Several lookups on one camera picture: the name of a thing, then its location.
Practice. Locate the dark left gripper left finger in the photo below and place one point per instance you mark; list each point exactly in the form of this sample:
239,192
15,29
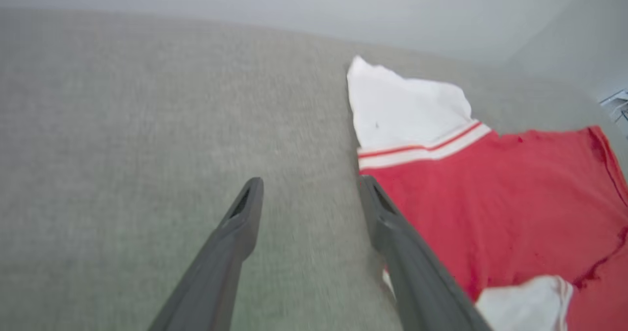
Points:
216,272

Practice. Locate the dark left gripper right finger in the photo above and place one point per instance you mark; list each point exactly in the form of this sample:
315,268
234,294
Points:
422,282

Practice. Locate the red and white garment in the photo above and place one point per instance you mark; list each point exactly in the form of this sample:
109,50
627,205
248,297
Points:
515,198

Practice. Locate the grey fabric sofa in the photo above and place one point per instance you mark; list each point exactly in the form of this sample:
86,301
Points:
122,125

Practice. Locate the white framed fixture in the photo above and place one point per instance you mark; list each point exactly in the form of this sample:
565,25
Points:
617,103

